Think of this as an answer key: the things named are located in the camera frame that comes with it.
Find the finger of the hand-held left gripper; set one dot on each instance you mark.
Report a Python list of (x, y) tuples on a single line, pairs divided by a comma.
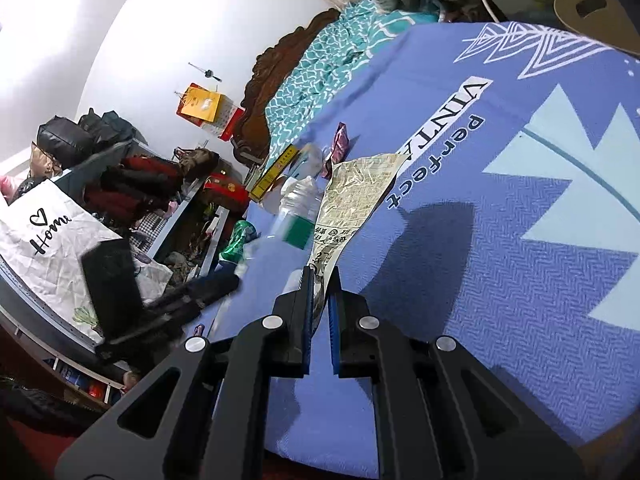
[(210, 285), (150, 332)]

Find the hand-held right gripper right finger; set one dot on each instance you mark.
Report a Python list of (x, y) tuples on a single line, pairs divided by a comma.
[(334, 330)]

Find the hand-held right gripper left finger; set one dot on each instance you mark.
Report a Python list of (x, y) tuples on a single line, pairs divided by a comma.
[(305, 320)]

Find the green drink can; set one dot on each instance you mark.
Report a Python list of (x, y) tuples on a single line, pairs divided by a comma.
[(237, 240)]

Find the clear plastic bottle green label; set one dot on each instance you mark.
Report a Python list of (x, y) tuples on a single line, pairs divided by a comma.
[(300, 200)]

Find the yellow cardboard box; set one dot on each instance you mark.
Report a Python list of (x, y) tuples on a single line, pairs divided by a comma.
[(272, 175)]

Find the silver wrapper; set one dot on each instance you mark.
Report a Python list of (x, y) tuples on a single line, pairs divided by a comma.
[(350, 195)]

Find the beige plastic bin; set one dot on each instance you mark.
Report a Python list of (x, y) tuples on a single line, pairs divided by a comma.
[(620, 25)]

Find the grey metal shelf rack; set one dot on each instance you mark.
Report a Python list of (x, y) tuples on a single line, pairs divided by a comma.
[(175, 220)]

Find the white printed cloth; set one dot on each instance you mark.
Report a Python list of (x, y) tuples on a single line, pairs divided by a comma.
[(45, 250)]

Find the red gift box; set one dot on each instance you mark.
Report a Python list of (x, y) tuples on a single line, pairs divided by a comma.
[(227, 191)]

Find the red and black jackets pile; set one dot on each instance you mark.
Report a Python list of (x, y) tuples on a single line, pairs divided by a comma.
[(135, 180)]

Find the brown handbag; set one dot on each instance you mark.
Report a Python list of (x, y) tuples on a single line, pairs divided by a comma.
[(197, 162)]

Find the large black bag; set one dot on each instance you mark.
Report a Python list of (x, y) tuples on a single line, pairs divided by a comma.
[(62, 142)]

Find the dark bags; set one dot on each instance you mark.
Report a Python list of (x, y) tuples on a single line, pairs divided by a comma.
[(107, 127)]

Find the red foil wrapper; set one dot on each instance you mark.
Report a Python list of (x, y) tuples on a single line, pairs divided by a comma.
[(340, 142)]

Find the carved wooden headboard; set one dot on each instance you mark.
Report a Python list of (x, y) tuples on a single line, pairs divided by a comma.
[(280, 55)]

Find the teal patterned quilt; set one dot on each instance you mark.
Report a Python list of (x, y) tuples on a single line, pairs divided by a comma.
[(320, 70)]

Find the red yellow wall calendar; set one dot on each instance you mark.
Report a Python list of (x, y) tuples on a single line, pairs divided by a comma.
[(202, 102)]

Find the hanging wall ornament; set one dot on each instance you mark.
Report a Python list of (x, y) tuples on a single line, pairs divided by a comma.
[(207, 72)]

